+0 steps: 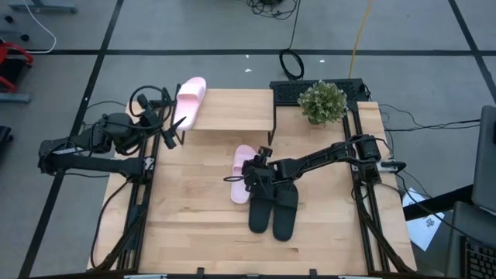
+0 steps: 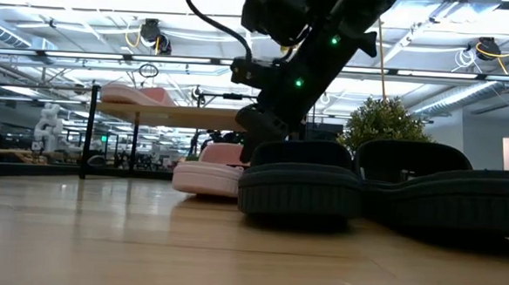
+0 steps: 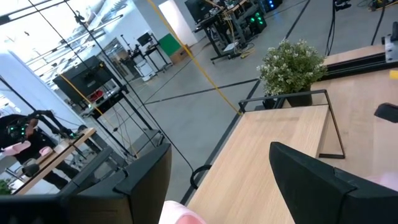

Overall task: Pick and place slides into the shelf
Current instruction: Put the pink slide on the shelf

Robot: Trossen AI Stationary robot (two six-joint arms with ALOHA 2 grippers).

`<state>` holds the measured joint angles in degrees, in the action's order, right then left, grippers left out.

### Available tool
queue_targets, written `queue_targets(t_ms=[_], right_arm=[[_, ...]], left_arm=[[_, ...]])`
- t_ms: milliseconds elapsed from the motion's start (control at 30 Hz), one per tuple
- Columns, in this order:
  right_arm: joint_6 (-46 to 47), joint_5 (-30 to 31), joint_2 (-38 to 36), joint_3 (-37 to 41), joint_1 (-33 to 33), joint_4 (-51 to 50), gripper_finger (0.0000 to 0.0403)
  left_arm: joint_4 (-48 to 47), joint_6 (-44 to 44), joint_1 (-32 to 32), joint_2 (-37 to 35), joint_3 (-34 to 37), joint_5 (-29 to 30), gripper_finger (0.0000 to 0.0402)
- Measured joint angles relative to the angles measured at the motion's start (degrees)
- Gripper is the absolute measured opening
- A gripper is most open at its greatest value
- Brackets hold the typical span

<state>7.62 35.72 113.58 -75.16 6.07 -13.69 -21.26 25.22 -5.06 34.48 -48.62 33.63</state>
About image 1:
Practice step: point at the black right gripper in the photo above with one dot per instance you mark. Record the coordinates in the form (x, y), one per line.
(259, 178)

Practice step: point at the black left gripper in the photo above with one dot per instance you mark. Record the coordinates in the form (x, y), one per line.
(155, 120)

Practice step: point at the pink slide sandal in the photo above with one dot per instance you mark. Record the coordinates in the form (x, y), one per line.
(238, 193)
(190, 97)

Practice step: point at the black slide sandal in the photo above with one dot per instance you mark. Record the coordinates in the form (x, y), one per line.
(284, 224)
(259, 217)

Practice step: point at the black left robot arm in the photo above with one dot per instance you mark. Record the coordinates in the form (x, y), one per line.
(97, 164)

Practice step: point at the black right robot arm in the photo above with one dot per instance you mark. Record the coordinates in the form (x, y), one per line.
(317, 157)

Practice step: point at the wooden shelf with black legs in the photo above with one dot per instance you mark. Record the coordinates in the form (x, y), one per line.
(232, 110)

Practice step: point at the black perforated metal platform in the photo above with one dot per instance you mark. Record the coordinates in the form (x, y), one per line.
(284, 93)

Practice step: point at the small green potted plant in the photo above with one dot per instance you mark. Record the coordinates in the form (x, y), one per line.
(321, 102)

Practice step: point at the black table clamp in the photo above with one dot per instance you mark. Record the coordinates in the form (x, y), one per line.
(200, 273)
(313, 274)

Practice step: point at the silver mounting plate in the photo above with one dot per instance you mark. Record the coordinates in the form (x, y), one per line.
(360, 276)
(145, 276)

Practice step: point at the grey desk foot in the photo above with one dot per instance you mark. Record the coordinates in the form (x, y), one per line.
(42, 7)
(15, 98)

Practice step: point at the black equipment foot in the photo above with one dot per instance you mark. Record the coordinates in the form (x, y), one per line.
(4, 133)

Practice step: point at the white paper sheet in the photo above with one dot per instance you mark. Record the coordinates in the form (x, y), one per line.
(424, 232)

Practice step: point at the black caster wheel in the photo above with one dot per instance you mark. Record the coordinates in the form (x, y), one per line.
(25, 37)
(8, 19)

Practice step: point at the black floor bar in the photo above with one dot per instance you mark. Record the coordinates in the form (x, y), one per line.
(438, 203)

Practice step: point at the grey side desk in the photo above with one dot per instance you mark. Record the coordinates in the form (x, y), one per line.
(472, 224)

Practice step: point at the grey monitor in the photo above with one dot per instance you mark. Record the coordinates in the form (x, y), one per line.
(486, 162)

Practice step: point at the black computer keyboard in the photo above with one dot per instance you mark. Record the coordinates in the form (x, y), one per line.
(482, 263)

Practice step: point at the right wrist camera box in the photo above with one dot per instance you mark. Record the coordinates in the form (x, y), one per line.
(265, 153)

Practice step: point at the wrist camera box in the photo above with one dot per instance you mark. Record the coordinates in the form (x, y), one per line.
(142, 100)
(265, 153)

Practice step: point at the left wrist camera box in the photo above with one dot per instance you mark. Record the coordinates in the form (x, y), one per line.
(142, 100)

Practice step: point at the black metal frame rail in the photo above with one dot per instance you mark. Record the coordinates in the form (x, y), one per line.
(366, 217)
(133, 217)

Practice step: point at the red metal cart frame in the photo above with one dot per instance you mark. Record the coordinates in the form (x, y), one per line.
(7, 48)

